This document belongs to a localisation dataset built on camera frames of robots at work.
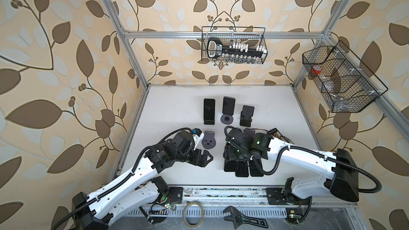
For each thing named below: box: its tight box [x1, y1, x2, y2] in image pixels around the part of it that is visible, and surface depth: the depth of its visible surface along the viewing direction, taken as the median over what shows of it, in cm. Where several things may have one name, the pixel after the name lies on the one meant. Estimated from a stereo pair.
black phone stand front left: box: [201, 130, 217, 150], surface depth 88 cm
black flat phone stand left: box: [203, 119, 216, 126], surface depth 104 cm
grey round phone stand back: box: [220, 113, 234, 125], surface depth 104 cm
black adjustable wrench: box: [222, 205, 269, 230], surface depth 69 cm
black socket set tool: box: [207, 37, 268, 64], surface depth 86 cm
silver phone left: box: [203, 98, 216, 121], surface depth 96 cm
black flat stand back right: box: [239, 105, 255, 128], surface depth 98 cm
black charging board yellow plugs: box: [267, 127, 295, 145], surface depth 95 cm
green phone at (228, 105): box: [222, 95, 236, 116], surface depth 92 cm
